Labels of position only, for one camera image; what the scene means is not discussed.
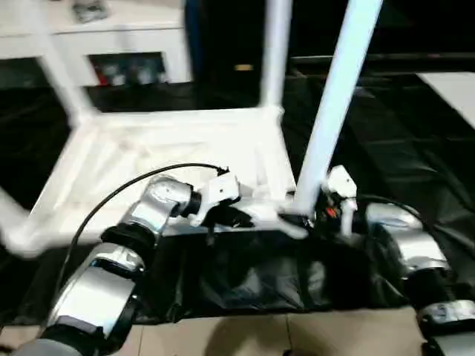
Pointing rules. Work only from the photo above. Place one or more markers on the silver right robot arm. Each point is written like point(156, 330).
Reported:
point(408, 230)

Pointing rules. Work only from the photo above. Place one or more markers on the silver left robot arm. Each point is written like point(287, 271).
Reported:
point(163, 196)

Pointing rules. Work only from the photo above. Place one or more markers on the black plastic mat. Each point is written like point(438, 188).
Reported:
point(408, 148)

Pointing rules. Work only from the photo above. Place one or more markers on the white board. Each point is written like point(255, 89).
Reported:
point(452, 96)

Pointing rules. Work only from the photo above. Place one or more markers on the white glass-door cabinet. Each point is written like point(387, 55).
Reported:
point(141, 41)

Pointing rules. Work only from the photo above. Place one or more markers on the black box with gold label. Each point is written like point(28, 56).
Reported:
point(230, 37)

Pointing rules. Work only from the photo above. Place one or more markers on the black metal rail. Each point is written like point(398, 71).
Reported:
point(408, 59)

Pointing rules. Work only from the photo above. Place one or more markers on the dark grey bundle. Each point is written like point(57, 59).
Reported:
point(89, 9)

